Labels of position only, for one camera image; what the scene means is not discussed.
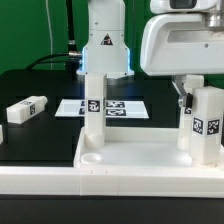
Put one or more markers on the white base block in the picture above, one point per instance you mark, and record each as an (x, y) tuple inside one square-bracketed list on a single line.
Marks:
[(207, 123)]

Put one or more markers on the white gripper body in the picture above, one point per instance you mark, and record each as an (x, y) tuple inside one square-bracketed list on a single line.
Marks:
[(184, 37)]

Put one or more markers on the white marker base plate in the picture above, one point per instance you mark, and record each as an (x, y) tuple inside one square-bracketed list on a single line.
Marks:
[(114, 109)]

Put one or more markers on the white desk top tray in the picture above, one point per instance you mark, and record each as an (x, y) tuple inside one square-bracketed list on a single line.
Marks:
[(135, 147)]

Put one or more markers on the white front fence bar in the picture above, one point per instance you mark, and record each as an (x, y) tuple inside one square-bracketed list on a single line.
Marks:
[(120, 181)]

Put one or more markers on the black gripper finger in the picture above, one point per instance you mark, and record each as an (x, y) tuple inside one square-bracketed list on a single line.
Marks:
[(185, 99)]

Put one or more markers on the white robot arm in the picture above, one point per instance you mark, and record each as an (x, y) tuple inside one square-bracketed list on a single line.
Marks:
[(105, 51)]

